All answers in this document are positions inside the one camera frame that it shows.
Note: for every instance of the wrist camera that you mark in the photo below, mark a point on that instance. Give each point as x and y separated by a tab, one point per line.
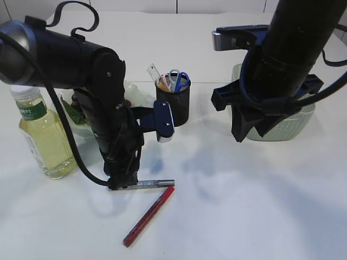
239	37
158	119

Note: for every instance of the silver glitter pen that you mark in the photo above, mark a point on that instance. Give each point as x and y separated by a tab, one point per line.
147	184

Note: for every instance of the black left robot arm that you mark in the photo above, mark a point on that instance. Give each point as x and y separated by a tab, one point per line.
33	55

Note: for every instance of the red marker pen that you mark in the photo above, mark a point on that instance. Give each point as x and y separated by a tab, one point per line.
147	217

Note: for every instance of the blue handled scissors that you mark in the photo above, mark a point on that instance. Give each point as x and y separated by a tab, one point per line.
179	80

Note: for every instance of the pink handled scissors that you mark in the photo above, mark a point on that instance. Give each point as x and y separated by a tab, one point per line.
169	81

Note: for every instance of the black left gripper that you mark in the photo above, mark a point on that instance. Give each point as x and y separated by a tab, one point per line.
122	160

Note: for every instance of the green woven plastic basket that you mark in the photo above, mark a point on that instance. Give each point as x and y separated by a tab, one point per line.
288	129

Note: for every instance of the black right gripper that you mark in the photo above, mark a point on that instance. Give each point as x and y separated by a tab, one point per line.
251	107

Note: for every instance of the green wavy plastic plate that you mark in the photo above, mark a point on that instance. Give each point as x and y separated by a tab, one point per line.
135	94

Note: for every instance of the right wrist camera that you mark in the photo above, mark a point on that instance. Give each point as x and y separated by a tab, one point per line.
239	37

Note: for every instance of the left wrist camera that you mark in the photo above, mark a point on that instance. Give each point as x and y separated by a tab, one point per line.
158	119

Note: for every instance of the gold glitter pen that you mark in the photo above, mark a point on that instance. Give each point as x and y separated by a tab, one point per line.
163	86

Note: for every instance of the yellow liquid plastic bottle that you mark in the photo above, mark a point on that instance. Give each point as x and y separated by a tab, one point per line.
43	132

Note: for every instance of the red artificial grape bunch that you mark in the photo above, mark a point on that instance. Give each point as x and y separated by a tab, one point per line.
78	108

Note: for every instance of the clear plastic ruler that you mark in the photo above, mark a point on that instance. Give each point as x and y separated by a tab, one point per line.
153	72

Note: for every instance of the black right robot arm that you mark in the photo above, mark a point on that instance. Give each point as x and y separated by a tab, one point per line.
275	80

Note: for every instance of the black mesh pen holder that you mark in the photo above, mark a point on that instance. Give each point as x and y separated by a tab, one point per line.
179	103

